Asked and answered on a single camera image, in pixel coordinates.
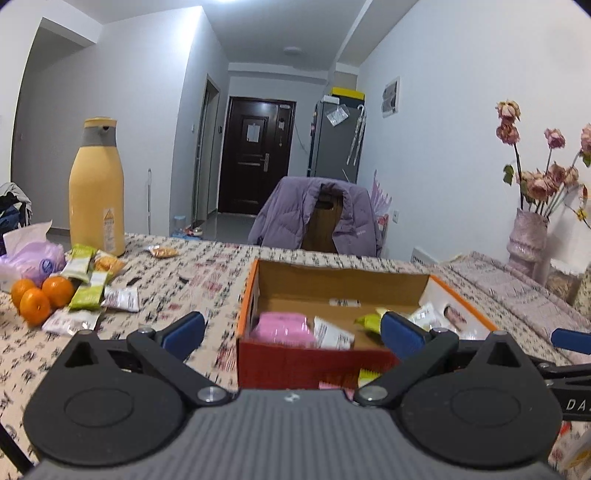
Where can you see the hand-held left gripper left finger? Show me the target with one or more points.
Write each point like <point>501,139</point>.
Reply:
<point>182,332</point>

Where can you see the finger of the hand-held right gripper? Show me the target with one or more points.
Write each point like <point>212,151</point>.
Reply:
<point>551,371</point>
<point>572,341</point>

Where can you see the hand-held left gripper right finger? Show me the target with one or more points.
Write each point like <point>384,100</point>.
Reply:
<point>401,334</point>

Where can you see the long green white snack packet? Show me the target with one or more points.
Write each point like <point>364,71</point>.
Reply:
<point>369,321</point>

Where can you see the white text-printed snack packet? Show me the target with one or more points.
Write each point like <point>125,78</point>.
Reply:
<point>332,334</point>

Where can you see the red cardboard box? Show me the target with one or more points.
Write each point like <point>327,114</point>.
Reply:
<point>286,364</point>

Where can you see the flat yellow snack packet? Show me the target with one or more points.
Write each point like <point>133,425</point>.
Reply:
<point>368,378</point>

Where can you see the small patterned vase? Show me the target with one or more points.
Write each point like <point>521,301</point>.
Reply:
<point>584,286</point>

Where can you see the glass grain jar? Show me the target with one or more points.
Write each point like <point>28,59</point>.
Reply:
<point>562,281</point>

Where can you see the quilted grey pink cloth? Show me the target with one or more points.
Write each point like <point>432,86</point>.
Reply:
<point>521,304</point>

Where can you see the small orange cracker packet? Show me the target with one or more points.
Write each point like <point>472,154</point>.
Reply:
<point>110,263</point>
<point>162,252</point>

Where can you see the clear plastic container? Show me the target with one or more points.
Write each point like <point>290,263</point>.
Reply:
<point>178,226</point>

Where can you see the pink ribbed vase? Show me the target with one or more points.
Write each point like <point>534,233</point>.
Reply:
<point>526,244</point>

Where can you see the orange mandarin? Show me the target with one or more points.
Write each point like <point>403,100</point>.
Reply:
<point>57,290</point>
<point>21,293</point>
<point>34,305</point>

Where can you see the wooden chair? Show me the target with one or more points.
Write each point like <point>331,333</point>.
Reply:
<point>323,226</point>

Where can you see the purple puffer jacket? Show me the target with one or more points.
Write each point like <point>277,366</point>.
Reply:
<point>281,212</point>

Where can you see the yellow thermos bottle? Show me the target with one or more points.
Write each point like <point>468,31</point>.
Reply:
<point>97,198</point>

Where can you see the dried pink roses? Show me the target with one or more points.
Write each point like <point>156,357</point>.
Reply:
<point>540,182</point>

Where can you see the dark entrance door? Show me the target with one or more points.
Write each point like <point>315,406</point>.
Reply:
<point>251,184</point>

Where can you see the purple tissue pack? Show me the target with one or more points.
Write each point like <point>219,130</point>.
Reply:
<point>32,261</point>

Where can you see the grey refrigerator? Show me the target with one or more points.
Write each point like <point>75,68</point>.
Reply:
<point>330,147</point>

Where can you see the white folded umbrella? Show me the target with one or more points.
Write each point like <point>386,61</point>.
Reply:
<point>358,134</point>

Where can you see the clear plastic bag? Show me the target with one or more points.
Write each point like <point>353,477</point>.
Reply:
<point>338,115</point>

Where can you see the yellow box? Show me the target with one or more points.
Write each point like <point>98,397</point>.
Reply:
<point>348,94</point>

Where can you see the interior door frame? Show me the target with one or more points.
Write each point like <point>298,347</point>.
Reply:
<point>205,152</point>

